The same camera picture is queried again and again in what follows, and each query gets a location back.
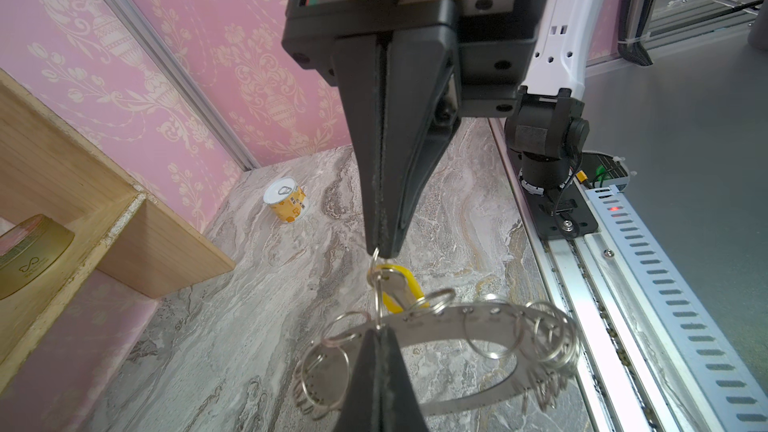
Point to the round red-lid tin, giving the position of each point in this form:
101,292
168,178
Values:
28,249

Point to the yellow key tag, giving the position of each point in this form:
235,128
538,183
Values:
400,290

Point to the metal ring plate with keyrings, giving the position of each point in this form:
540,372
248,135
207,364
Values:
460,357

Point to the small yellow pull-tab can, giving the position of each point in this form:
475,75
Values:
286,199

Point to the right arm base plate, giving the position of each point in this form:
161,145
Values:
561,214

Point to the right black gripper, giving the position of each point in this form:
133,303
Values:
496,40

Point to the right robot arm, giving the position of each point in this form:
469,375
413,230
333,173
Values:
546,131

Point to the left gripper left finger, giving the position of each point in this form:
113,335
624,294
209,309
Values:
361,408

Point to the wooden two-tier shelf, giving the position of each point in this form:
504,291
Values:
119,227

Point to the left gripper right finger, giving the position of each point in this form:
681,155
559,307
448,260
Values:
399,409

